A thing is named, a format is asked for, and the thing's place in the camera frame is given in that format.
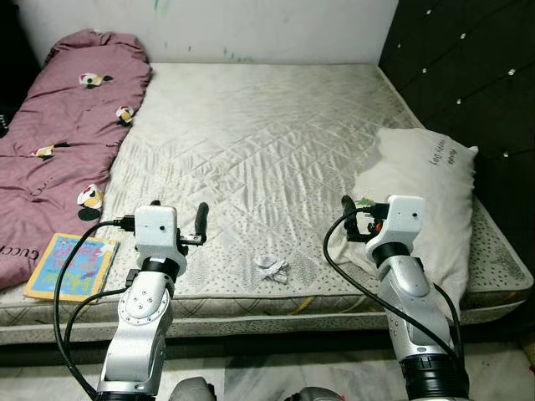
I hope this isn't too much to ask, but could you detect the white pillow with black lettering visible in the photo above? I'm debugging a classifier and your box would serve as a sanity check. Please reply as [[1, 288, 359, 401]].
[[339, 127, 479, 312]]

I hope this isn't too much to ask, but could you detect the white tissue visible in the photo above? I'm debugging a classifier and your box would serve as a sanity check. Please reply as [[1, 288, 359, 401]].
[[255, 256, 291, 283]]

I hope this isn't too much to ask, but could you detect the colourful yellow-edged book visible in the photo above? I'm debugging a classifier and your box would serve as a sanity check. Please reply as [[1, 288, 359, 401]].
[[23, 233, 120, 302]]

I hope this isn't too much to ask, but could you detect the white quilted mattress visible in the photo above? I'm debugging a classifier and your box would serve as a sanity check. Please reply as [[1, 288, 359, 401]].
[[0, 61, 534, 345]]

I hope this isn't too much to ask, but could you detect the purple printed blanket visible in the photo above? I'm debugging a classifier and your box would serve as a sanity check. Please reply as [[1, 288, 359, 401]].
[[0, 29, 153, 292]]

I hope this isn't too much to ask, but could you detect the grey robot left leg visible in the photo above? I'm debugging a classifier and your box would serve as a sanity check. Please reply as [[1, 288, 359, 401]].
[[171, 378, 218, 401]]

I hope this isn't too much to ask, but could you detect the grey robot leg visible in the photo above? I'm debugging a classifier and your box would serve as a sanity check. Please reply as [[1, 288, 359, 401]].
[[288, 387, 344, 401], [171, 378, 218, 401]]

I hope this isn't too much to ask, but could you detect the grey robot right leg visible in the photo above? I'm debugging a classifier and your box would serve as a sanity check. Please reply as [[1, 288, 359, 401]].
[[288, 387, 344, 401]]

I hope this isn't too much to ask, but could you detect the black tufted headboard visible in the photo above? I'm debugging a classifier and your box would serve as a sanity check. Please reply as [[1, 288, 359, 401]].
[[378, 0, 535, 285]]

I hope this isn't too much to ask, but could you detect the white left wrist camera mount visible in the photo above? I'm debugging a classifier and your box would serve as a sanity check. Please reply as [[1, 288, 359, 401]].
[[134, 205, 183, 268]]

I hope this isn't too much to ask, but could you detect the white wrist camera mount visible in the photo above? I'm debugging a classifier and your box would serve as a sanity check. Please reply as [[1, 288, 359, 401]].
[[365, 196, 427, 264], [134, 205, 183, 268]]

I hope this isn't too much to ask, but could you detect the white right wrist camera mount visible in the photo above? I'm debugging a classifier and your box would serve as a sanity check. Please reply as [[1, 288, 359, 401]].
[[365, 196, 427, 264]]

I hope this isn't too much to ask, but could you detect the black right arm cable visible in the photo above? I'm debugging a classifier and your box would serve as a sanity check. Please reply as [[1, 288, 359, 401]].
[[324, 206, 465, 362]]

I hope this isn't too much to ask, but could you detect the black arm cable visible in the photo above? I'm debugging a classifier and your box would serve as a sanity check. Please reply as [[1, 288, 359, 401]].
[[53, 216, 136, 401], [64, 269, 141, 373], [324, 206, 465, 362]]

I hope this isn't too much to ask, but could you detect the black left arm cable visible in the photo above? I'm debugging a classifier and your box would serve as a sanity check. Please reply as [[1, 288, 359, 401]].
[[53, 216, 136, 401], [64, 269, 141, 373]]

